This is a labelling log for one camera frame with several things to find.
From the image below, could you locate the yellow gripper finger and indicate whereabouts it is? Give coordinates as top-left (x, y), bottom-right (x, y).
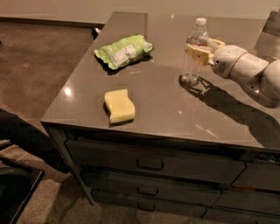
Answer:
top-left (185, 45), bottom-right (213, 66)
top-left (199, 37), bottom-right (225, 50)

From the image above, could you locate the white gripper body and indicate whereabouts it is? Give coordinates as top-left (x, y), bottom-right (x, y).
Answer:
top-left (212, 45), bottom-right (247, 79)

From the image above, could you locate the clear plastic water bottle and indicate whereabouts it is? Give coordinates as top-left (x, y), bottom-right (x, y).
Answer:
top-left (181, 17), bottom-right (208, 87)

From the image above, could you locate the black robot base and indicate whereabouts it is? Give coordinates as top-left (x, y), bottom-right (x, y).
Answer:
top-left (0, 108), bottom-right (69, 224)

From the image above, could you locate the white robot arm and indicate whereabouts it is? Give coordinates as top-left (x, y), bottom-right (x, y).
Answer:
top-left (185, 37), bottom-right (280, 109)

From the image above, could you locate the green snack bag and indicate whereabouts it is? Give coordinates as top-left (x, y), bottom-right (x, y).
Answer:
top-left (94, 34), bottom-right (154, 70)

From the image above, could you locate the yellow sponge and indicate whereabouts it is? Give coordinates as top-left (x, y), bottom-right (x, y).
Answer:
top-left (104, 89), bottom-right (135, 124)

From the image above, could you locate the small dark object behind counter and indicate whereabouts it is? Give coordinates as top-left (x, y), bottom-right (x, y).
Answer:
top-left (91, 27), bottom-right (101, 39)

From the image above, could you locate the grey drawer cabinet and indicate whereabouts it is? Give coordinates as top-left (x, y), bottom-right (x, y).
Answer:
top-left (48, 125), bottom-right (280, 224)

